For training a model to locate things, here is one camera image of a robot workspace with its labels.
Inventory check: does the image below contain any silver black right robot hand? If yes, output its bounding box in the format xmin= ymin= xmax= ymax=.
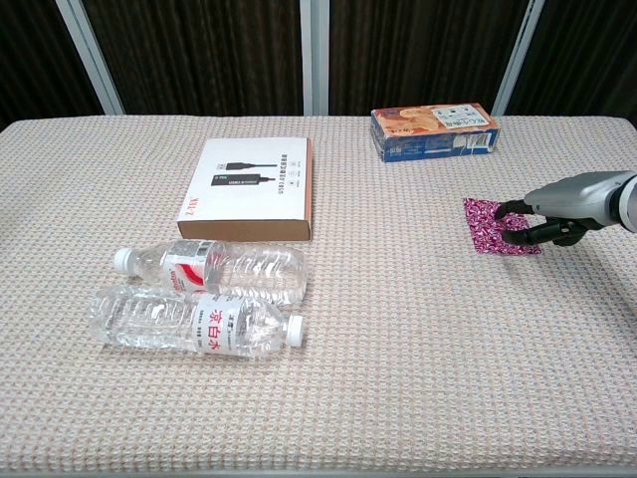
xmin=492 ymin=170 xmax=637 ymax=248

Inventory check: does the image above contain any pink patterned packet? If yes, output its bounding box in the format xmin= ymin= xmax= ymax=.
xmin=462 ymin=196 xmax=542 ymax=257

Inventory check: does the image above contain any dark brown curtain panel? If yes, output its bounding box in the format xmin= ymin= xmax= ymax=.
xmin=507 ymin=0 xmax=637 ymax=117
xmin=327 ymin=0 xmax=529 ymax=117
xmin=82 ymin=0 xmax=305 ymax=117
xmin=0 ymin=0 xmax=106 ymax=130

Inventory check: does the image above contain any orange blue snack box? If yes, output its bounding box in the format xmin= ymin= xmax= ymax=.
xmin=369 ymin=103 xmax=501 ymax=164

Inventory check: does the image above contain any pink woven tablecloth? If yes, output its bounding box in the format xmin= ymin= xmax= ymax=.
xmin=0 ymin=114 xmax=637 ymax=474

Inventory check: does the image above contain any clear bottle red swoosh label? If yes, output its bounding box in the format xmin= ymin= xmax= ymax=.
xmin=112 ymin=238 xmax=309 ymax=305

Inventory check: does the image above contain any clear bottle white text label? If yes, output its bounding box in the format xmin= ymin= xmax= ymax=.
xmin=87 ymin=283 xmax=306 ymax=360

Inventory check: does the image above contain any grey metal partition post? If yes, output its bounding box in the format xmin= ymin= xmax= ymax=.
xmin=490 ymin=0 xmax=546 ymax=117
xmin=298 ymin=0 xmax=332 ymax=117
xmin=53 ymin=0 xmax=125 ymax=117

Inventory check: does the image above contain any white cable product box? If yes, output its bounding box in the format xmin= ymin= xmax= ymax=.
xmin=176 ymin=136 xmax=314 ymax=243

